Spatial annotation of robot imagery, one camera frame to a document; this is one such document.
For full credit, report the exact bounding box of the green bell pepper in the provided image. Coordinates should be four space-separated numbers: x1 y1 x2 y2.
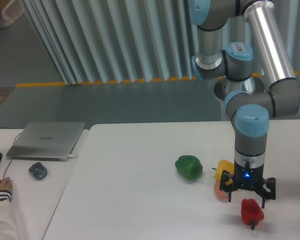
174 155 203 181

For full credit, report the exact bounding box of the person's hand on mouse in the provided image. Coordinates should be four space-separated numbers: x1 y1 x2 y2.
0 177 13 194

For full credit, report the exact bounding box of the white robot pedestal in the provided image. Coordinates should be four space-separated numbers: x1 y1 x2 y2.
214 75 265 121

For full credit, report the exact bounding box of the white laptop charging cable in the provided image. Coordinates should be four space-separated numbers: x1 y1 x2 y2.
69 143 80 159

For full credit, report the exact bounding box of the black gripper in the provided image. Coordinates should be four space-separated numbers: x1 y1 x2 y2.
219 161 276 208

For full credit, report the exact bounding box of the yellow bell pepper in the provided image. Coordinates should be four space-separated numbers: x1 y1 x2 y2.
214 159 235 182

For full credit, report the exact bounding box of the silver closed laptop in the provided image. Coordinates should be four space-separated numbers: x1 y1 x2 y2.
6 122 85 161

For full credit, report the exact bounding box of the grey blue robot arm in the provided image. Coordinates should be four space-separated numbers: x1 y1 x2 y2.
189 0 300 201

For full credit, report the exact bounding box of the red bell pepper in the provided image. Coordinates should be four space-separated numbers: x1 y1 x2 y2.
241 198 265 230

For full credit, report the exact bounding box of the white striped sleeve forearm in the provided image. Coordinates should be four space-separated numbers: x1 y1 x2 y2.
0 190 20 240

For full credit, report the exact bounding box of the brown egg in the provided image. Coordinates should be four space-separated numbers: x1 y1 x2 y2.
214 181 229 202

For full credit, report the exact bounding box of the white folding partition screen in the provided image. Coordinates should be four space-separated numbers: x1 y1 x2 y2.
18 0 300 86

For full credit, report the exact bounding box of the black mouse cable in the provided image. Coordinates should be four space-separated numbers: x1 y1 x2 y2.
0 127 28 180

